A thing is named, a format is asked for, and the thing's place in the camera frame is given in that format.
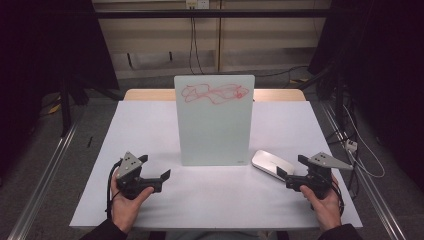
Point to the aluminium floor rail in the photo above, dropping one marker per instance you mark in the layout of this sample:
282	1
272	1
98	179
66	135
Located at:
373	193
46	173

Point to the person's left hand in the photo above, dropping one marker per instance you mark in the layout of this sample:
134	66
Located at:
125	210

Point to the black horizontal metal bar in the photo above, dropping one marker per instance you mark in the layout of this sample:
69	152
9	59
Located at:
206	13

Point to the white table mat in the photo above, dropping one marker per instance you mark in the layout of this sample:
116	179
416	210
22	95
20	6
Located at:
206	200

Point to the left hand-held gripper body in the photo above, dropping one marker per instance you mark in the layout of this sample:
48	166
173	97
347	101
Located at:
128	166

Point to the person's right hand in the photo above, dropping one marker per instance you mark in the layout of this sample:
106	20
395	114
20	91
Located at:
325	208

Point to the white power adapter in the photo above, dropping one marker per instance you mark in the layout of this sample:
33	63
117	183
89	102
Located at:
351	145

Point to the small black floor item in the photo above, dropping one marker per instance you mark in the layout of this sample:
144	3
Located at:
89	142

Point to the black metal stand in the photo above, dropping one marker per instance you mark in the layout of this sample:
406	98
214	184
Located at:
65	110

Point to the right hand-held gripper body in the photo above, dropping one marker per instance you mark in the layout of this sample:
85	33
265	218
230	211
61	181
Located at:
316	178

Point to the pale green glass whiteboard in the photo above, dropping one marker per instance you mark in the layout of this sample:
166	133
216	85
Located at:
213	130

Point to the white wall socket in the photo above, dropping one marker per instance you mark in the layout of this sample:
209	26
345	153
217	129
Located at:
197	4

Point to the white board eraser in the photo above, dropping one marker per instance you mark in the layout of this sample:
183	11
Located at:
269	162

